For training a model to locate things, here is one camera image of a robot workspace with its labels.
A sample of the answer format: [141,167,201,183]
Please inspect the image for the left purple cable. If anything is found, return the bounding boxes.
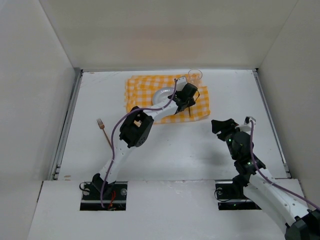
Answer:
[99,77,180,209]

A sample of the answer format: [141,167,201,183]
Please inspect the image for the white paper plate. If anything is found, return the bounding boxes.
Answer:
[152,87,174,105]

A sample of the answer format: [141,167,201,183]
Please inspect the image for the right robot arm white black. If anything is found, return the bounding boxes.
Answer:
[211,116,320,240]

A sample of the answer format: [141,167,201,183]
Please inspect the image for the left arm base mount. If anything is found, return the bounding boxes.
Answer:
[79,182,128,211]

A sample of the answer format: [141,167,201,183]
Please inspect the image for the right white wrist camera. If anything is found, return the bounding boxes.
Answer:
[235,116,256,132]

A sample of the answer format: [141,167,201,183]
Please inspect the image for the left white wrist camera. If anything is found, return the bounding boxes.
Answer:
[176,76,188,91]

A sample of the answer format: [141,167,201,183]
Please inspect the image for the copper fork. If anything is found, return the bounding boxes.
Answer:
[96,118,112,147]

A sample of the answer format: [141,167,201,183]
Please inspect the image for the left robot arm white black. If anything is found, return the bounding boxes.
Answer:
[91,79,198,201]

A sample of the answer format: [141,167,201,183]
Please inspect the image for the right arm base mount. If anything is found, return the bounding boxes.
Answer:
[214,181,261,211]

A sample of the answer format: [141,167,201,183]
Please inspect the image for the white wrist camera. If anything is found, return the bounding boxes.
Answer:
[235,116,256,132]
[176,76,188,91]

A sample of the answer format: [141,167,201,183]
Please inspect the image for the clear plastic cup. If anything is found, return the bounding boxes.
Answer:
[188,68,203,88]

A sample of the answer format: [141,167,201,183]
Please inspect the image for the yellow white checkered cloth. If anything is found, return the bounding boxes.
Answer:
[124,74,211,124]

